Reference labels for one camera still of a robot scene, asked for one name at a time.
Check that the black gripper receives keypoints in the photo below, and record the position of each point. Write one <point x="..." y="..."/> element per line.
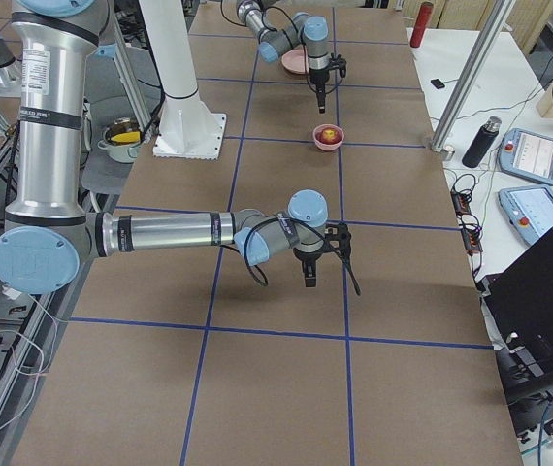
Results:
<point x="317" y="78"/>
<point x="307" y="257"/>

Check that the red apple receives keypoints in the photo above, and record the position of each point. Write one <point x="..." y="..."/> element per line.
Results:
<point x="329" y="135"/>

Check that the pink bowl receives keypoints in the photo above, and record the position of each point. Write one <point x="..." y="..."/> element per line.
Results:
<point x="323" y="146"/>

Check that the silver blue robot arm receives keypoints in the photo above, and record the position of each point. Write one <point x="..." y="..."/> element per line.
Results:
<point x="303" y="29"/>
<point x="48" y="235"/>

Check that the pink plate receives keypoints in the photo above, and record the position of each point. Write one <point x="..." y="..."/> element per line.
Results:
<point x="295" y="62"/>

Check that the small black square device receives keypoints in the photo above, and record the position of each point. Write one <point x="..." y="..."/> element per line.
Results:
<point x="437" y="83"/>

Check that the red bottle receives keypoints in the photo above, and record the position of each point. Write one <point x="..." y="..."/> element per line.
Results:
<point x="421" y="22"/>

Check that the black thermos bottle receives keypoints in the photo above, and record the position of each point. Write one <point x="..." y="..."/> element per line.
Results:
<point x="482" y="142"/>

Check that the orange black power strip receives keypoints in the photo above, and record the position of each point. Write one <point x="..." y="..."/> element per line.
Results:
<point x="470" y="227"/>

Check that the steel pot with corn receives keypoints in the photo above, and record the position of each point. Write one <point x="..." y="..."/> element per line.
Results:
<point x="121" y="140"/>

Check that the far teach pendant tablet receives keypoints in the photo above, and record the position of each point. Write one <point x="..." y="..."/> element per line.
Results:
<point x="527" y="155"/>

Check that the teach pendant tablet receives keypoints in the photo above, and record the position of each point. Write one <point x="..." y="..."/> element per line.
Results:
<point x="529" y="210"/>
<point x="527" y="155"/>

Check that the black laptop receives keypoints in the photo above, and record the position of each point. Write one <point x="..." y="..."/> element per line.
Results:
<point x="520" y="300"/>

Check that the near teach pendant tablet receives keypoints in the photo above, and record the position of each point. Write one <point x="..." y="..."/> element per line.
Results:
<point x="529" y="210"/>

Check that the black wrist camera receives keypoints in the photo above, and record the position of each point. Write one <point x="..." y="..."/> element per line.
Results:
<point x="338" y="64"/>
<point x="339" y="234"/>

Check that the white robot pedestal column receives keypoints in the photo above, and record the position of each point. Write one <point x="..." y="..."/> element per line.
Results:
<point x="187" y="129"/>

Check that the aluminium frame post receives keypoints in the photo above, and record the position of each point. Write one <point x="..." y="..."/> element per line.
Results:
<point x="482" y="47"/>

